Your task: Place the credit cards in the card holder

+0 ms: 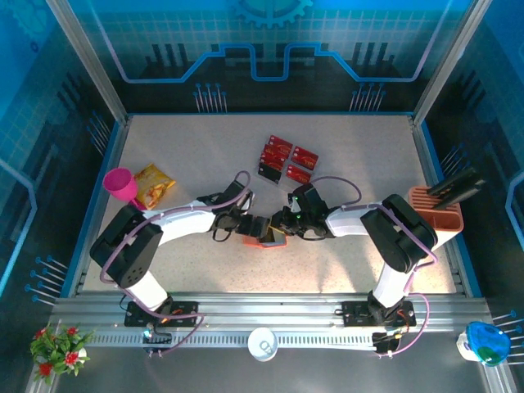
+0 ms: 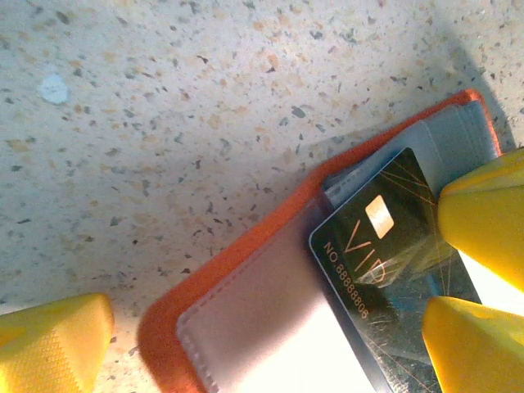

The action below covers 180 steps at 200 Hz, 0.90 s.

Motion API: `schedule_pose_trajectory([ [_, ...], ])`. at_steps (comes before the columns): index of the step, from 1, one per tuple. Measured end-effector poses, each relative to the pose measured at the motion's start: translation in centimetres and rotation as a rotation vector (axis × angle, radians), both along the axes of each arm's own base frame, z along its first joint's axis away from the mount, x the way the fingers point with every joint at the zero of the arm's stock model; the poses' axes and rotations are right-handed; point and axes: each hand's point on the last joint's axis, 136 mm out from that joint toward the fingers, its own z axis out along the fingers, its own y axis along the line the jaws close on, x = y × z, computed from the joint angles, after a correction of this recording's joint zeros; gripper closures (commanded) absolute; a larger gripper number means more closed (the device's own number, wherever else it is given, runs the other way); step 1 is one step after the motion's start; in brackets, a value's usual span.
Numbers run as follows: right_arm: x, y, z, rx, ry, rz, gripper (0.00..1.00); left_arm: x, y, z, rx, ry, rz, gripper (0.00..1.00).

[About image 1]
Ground orange card holder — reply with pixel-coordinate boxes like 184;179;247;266
242;227;288;250

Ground red credit card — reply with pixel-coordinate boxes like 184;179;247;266
260;151;286;169
290;146;320;169
263;143;290;160
268;134;294;153
286;164;314;185

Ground black credit card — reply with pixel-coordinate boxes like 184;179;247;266
257;162;283;183

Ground red packets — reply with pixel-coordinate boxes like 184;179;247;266
256;134;321;190

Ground yellow snack bag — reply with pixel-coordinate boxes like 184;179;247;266
133;162;177;210

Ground white round tin can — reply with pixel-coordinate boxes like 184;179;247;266
247;327;280;364

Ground pink plastic goblet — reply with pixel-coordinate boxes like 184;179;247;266
102;166;147;210

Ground orange and white knife block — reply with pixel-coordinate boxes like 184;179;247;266
407;186;465;245

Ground artificial plant with red flowers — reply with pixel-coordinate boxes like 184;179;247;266
29;323;96;386

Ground white jar with blue lid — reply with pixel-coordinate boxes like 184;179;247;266
456;321;513;368

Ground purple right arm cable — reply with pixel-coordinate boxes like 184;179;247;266
292;175;439;359

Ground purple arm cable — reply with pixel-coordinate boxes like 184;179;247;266
100;170;206;357
292;175;439;359

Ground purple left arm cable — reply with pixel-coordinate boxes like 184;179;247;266
100;170;206;357

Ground aluminium mounting rail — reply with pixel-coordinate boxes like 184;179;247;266
48;292;492;349

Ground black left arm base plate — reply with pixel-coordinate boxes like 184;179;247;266
124;300;201;328

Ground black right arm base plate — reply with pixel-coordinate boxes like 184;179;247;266
341;300;417;328

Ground slotted white cable duct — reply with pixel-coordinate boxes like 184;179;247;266
88;332;380;350

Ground aluminium frame post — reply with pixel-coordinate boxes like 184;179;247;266
411;0;495;126
43;0;132;126

